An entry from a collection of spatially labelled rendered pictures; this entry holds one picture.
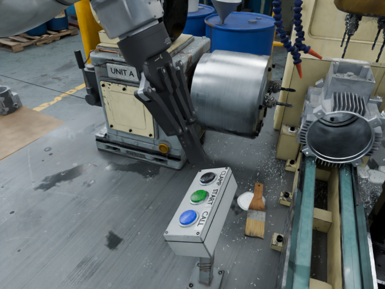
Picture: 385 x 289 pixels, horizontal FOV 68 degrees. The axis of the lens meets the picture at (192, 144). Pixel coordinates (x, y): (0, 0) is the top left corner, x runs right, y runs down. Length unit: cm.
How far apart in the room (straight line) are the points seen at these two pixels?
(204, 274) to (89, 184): 48
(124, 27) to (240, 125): 49
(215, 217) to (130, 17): 32
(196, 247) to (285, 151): 63
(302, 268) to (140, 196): 49
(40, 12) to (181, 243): 40
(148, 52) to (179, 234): 27
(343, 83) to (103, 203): 74
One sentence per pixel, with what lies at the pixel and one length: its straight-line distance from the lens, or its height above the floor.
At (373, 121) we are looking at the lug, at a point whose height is 108.
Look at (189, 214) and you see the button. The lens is 47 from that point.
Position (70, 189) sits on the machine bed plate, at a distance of 97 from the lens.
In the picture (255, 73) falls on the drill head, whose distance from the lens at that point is 79.
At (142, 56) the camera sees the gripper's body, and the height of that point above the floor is 130.
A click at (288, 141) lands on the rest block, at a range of 100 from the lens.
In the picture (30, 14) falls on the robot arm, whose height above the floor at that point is 135.
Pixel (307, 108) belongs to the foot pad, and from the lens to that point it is 82.
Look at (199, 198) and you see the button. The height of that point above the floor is 107.
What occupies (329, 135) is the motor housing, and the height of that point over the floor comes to 94.
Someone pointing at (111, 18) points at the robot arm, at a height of 135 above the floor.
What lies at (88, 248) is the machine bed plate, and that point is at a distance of 81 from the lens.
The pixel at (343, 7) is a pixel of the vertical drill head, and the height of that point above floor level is 130.
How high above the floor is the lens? 144
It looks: 36 degrees down
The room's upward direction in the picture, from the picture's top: straight up
